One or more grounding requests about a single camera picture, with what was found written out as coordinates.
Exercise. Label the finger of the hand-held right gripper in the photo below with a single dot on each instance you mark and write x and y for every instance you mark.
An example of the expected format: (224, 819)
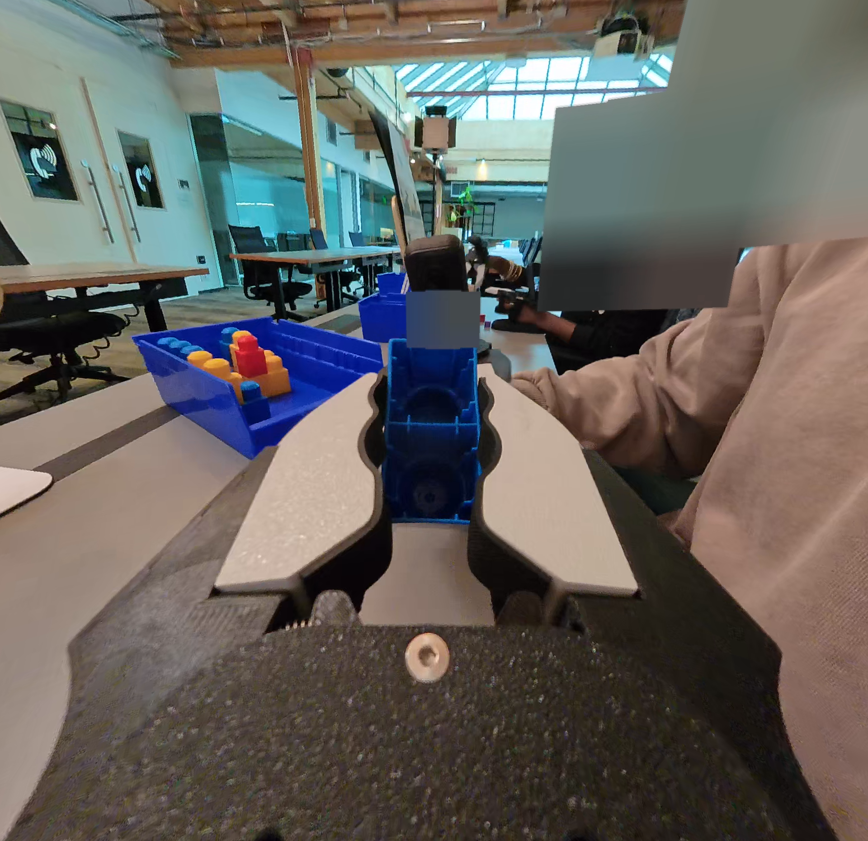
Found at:
(498, 368)

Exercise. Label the black hand-held device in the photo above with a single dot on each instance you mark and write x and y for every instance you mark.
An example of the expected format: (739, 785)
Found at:
(508, 302)

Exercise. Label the white document stand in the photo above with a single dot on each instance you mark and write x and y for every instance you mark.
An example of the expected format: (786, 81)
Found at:
(20, 488)

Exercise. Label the black office chair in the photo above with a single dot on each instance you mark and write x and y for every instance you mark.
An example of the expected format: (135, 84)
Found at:
(261, 244)
(54, 329)
(319, 241)

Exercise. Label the standing banner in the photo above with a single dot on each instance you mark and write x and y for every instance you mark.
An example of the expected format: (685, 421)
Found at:
(407, 190)

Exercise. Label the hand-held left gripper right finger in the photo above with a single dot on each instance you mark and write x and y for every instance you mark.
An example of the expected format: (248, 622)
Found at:
(549, 509)

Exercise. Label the ceiling projector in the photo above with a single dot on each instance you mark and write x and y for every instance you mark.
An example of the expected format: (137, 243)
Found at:
(624, 41)

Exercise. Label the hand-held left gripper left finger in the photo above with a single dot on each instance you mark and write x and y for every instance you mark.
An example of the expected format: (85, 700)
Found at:
(312, 509)

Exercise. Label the wooden post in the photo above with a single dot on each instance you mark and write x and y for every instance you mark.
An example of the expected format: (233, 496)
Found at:
(308, 143)

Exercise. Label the green potted plant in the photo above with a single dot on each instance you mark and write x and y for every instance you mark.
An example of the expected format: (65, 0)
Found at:
(466, 204)

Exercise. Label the blue plastic bin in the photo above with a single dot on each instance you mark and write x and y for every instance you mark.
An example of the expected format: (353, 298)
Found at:
(196, 393)
(376, 319)

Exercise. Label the studio light panel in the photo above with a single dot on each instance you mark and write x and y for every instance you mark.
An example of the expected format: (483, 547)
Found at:
(435, 132)

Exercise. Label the blue two-stud block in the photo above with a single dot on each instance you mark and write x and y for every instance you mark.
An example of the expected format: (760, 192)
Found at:
(397, 448)

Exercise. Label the wooden top desk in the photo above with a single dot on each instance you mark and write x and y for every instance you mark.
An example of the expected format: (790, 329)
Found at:
(102, 275)
(319, 255)

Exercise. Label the group of toy bricks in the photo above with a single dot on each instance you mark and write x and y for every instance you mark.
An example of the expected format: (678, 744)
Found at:
(271, 380)

